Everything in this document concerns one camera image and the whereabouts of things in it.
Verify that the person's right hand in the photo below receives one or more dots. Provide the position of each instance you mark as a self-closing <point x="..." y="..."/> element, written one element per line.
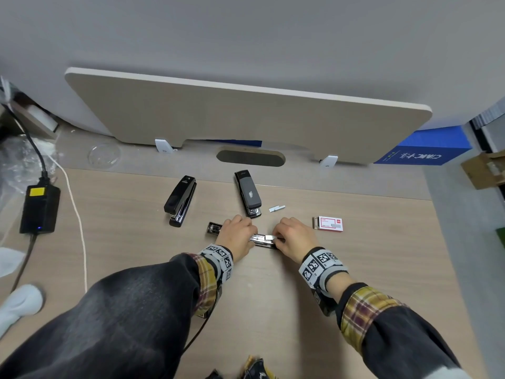
<point x="296" y="240"/>

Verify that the person's left hand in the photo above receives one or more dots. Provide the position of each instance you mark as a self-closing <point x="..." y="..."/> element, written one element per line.
<point x="232" y="240"/>

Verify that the person's left thumb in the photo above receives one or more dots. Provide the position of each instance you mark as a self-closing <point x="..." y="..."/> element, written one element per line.
<point x="251" y="236"/>

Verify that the person's right thumb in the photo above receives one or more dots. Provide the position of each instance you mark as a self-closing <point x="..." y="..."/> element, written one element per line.
<point x="279" y="239"/>

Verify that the silver staple strip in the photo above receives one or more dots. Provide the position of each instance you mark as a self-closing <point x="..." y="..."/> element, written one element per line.
<point x="270" y="237"/>

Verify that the person's right forearm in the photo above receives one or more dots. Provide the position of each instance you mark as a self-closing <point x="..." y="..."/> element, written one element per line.
<point x="390" y="331"/>

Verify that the person's left forearm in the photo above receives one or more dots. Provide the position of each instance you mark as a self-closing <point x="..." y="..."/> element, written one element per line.
<point x="130" y="315"/>

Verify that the loose silver staple strips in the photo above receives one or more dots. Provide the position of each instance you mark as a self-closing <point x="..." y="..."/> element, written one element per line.
<point x="277" y="208"/>

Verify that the left marker wristband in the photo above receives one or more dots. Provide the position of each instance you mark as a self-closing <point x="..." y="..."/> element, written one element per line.
<point x="221" y="258"/>

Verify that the marker wristband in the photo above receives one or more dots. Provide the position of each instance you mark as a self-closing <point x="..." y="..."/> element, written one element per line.
<point x="221" y="258"/>
<point x="321" y="266"/>

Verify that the black grey stapler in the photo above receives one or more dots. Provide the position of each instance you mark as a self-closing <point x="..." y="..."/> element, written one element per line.
<point x="248" y="191"/>

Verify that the right marker wristband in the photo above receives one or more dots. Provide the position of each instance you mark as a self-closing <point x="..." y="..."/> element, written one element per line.
<point x="321" y="266"/>

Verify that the white red staple box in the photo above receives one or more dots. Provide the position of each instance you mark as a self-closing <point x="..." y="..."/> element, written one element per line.
<point x="330" y="224"/>

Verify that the black glossy stapler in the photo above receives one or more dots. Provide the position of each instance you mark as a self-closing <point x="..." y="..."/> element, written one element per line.
<point x="180" y="199"/>

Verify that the beige desk divider panel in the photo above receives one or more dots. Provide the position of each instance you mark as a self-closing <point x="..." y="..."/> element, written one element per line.
<point x="244" y="118"/>

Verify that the black yellow patterned cloth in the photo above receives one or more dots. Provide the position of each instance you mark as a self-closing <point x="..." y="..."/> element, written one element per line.
<point x="258" y="369"/>

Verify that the clear round plastic lid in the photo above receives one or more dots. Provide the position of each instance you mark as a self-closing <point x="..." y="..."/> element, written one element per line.
<point x="104" y="155"/>

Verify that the blue box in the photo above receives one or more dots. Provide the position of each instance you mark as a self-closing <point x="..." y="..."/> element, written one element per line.
<point x="430" y="147"/>

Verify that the black power adapter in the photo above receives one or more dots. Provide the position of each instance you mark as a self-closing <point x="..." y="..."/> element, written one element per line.
<point x="40" y="211"/>

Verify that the brown cardboard box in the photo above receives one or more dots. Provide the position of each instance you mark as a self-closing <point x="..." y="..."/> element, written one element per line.
<point x="483" y="169"/>

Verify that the green object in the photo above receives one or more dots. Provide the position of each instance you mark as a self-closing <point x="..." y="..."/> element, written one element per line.
<point x="501" y="237"/>

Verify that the grey cabinet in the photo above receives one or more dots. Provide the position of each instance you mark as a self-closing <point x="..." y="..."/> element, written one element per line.
<point x="491" y="122"/>

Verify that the white paper sheet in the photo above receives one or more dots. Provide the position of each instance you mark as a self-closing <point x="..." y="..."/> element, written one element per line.
<point x="10" y="261"/>

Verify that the white rounded object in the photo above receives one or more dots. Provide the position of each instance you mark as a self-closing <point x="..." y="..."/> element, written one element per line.
<point x="17" y="305"/>

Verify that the open beige box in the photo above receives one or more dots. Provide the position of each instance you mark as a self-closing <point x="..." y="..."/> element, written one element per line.
<point x="33" y="118"/>

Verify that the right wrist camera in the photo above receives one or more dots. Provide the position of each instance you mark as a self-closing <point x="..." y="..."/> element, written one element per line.
<point x="325" y="301"/>

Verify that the white divider bracket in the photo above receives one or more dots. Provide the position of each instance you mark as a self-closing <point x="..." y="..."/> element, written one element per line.
<point x="164" y="146"/>
<point x="329" y="161"/>

